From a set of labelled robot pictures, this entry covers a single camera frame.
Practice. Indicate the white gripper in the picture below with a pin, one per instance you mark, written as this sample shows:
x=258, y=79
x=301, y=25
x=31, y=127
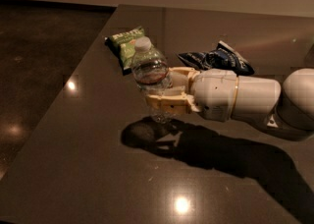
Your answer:
x=214, y=93

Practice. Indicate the blue chip bag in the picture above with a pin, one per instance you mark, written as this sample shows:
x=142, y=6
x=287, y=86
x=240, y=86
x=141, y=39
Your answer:
x=223, y=57

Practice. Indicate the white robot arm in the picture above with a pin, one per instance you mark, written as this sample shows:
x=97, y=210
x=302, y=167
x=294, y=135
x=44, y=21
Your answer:
x=283, y=110

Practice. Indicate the clear plastic water bottle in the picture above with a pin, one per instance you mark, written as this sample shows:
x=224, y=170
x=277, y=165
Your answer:
x=149, y=68

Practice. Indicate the green chip bag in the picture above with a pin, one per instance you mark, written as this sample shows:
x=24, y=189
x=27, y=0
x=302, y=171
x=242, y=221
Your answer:
x=122, y=46

